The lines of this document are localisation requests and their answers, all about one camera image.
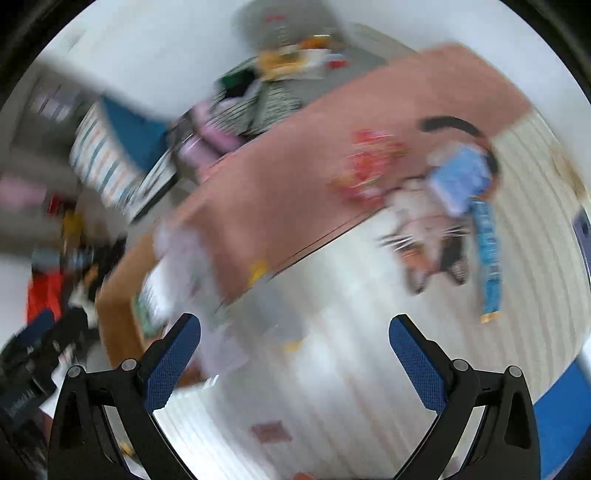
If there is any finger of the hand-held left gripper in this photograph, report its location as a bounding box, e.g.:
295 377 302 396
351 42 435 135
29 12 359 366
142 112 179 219
18 308 58 343

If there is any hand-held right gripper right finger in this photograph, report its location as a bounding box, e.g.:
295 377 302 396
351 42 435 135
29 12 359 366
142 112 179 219
389 314 542 480

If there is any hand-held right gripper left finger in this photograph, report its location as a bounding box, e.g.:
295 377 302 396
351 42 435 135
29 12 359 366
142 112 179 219
47 313 202 480

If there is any red cloth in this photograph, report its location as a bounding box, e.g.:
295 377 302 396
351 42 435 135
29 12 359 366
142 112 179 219
27 270 64 324

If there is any brown cardboard box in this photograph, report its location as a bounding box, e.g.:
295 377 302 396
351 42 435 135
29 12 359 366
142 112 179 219
95 231 204 386

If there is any clear plastic bag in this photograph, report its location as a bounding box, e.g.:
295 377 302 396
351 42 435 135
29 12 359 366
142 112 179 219
136 222 259 370

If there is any small pink card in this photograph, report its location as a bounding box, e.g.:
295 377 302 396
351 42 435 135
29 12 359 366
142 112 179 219
249 421 291 444

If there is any blue patterned fabric strip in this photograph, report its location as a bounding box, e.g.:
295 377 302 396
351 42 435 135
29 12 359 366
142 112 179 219
468 196 504 324

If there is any blue mat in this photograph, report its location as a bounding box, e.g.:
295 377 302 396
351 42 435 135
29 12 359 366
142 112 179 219
531 355 583 480

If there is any colourful striped pillow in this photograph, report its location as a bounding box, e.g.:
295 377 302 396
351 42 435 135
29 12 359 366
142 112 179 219
68 102 148 210

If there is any blue cloth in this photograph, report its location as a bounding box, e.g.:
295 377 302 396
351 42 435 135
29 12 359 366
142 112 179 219
99 95 178 174

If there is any pink blanket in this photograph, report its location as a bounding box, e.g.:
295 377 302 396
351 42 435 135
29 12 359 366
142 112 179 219
154 42 534 305

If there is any pink bag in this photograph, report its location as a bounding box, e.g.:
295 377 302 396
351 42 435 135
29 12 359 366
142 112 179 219
178 102 245 171

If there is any black curved headband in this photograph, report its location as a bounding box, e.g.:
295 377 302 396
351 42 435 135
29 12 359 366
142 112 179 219
418 115 502 178

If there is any black and white striped cloth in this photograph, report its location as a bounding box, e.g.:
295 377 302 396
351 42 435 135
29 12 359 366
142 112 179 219
208 80 301 134

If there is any yellow toy box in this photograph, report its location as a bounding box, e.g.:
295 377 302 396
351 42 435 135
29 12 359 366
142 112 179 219
256 44 333 81

